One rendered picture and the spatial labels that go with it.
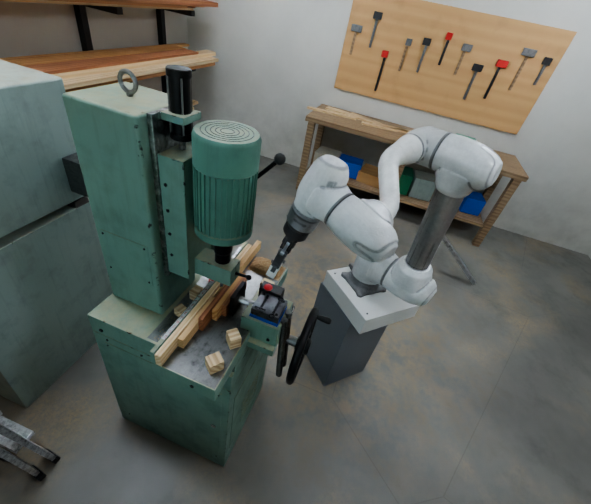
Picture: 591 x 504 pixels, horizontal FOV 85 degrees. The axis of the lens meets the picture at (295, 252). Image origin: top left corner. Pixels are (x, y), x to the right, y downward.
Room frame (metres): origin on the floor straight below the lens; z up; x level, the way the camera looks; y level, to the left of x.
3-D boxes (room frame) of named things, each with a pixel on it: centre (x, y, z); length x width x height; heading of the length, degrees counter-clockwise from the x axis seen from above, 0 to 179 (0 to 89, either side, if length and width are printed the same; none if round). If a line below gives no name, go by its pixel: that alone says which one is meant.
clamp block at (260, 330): (0.74, 0.05, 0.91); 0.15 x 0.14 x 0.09; 168
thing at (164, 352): (0.79, 0.26, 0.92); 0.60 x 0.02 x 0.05; 168
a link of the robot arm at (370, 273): (1.29, -0.39, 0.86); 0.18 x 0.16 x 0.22; 53
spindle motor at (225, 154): (0.81, 0.23, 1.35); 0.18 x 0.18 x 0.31
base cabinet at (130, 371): (0.83, 0.35, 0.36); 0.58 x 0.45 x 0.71; 78
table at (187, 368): (0.76, 0.13, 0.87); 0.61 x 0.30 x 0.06; 168
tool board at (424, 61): (3.89, -1.02, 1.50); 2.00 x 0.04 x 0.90; 78
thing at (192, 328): (0.85, 0.22, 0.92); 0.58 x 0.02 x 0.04; 168
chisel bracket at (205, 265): (0.82, 0.25, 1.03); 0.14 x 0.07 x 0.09; 78
